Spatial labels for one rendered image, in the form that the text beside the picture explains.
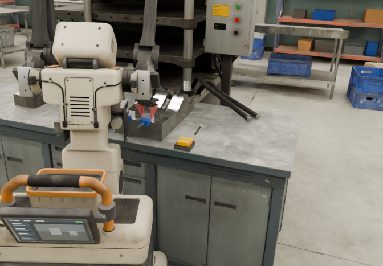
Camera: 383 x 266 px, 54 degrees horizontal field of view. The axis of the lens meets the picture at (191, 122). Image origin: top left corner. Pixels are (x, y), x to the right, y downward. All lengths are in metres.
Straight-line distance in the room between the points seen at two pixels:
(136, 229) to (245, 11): 1.63
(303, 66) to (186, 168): 3.88
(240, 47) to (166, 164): 1.01
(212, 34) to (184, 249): 1.35
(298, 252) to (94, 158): 1.47
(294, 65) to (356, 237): 3.22
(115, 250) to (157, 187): 0.76
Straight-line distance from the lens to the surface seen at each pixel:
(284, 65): 5.48
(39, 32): 1.62
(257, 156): 1.73
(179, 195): 1.93
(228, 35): 2.49
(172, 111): 1.97
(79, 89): 1.39
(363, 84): 5.19
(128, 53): 2.71
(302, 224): 2.74
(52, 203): 1.28
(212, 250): 2.06
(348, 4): 8.31
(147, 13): 1.59
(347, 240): 2.71
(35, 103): 2.36
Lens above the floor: 1.57
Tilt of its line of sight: 22 degrees down
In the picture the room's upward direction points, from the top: 2 degrees clockwise
